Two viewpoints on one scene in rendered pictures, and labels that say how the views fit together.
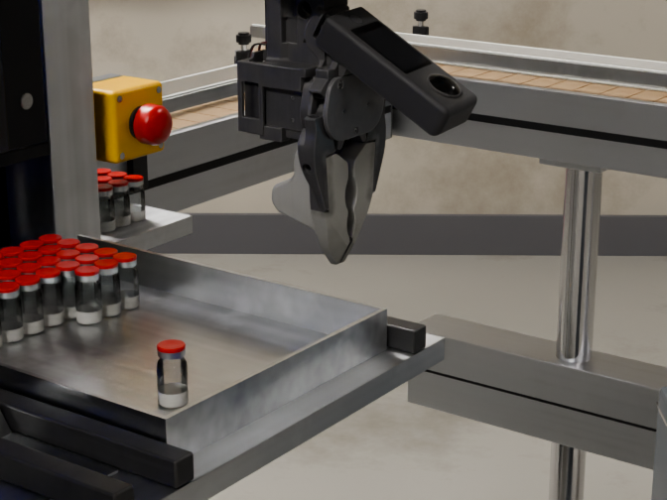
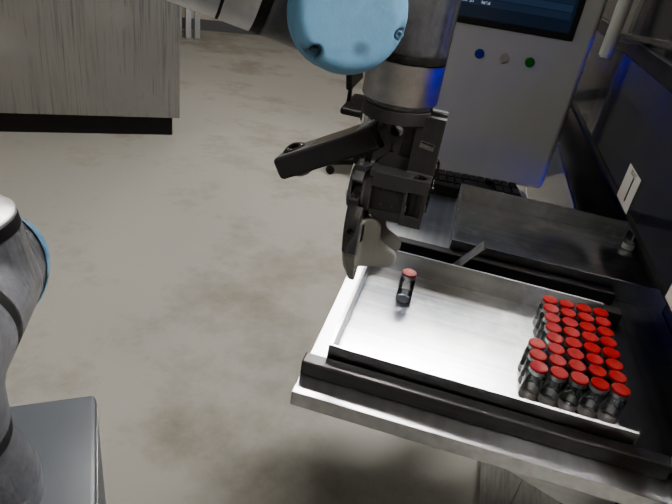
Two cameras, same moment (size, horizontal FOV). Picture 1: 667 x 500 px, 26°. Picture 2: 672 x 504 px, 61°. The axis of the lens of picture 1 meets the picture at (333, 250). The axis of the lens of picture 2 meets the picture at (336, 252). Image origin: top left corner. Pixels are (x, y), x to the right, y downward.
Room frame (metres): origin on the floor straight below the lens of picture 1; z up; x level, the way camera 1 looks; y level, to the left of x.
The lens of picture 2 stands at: (1.53, -0.27, 1.33)
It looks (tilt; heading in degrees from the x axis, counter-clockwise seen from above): 30 degrees down; 154
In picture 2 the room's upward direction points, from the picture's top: 9 degrees clockwise
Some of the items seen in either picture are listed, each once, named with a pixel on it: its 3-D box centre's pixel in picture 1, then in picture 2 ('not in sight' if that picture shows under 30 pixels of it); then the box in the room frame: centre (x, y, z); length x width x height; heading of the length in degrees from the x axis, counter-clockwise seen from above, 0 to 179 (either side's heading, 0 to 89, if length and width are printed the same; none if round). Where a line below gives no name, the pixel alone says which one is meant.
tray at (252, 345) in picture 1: (116, 331); (478, 332); (1.07, 0.17, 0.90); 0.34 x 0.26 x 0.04; 54
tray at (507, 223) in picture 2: not in sight; (549, 239); (0.86, 0.46, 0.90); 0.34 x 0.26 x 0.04; 55
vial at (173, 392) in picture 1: (172, 375); (406, 286); (0.97, 0.12, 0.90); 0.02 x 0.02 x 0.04
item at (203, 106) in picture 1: (196, 121); not in sight; (1.72, 0.17, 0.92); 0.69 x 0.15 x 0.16; 145
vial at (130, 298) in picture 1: (125, 281); (533, 381); (1.17, 0.18, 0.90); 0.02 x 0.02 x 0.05
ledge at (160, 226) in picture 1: (100, 227); not in sight; (1.44, 0.24, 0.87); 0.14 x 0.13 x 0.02; 55
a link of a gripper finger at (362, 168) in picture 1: (331, 194); (370, 253); (1.05, 0.00, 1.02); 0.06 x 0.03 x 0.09; 55
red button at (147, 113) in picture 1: (148, 123); not in sight; (1.38, 0.18, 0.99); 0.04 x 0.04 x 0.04; 55
